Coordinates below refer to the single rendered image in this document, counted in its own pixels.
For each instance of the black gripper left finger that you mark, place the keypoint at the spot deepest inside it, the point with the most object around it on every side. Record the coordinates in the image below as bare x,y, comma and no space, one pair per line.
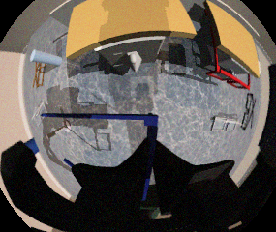
127,179

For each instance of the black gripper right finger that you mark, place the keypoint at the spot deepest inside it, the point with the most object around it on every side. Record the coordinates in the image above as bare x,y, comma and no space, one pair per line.
174,176

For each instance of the black glasses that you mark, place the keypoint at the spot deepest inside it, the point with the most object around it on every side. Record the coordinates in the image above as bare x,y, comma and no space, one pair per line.
248,103

